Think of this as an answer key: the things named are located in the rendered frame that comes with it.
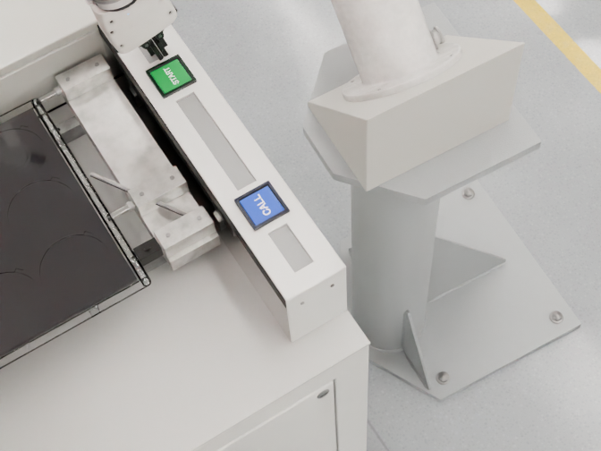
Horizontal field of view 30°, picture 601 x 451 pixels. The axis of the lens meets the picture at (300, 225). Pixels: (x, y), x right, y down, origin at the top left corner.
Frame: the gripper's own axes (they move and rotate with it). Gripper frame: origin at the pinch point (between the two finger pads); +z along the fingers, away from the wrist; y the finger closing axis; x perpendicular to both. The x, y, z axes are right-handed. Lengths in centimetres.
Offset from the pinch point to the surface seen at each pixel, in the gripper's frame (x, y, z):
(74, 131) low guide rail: 3.0, -18.0, 10.7
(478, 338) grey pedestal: -35, 23, 104
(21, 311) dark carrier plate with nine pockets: -23.9, -36.2, 0.7
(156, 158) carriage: -11.0, -9.6, 8.4
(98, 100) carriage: 3.2, -12.0, 7.9
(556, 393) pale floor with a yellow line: -54, 29, 107
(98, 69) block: 6.4, -9.2, 5.6
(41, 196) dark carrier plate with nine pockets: -8.7, -26.2, 2.9
